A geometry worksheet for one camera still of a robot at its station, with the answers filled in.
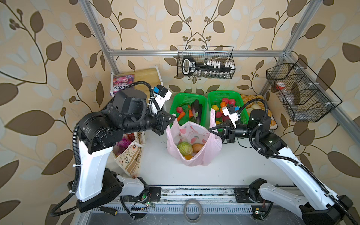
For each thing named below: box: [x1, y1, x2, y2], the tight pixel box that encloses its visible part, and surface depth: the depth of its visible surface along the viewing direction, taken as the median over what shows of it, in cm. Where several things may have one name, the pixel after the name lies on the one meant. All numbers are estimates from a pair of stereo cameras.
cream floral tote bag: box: [111, 131, 146, 179], surface depth 71 cm
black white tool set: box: [181, 57, 235, 79], surface depth 86 cm
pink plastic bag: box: [166, 108, 223, 167], surface depth 65 cm
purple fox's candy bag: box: [109, 74, 135, 96], surface depth 84 cm
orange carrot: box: [177, 111, 186, 122], surface depth 107 cm
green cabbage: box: [177, 141, 193, 156], surface depth 80 cm
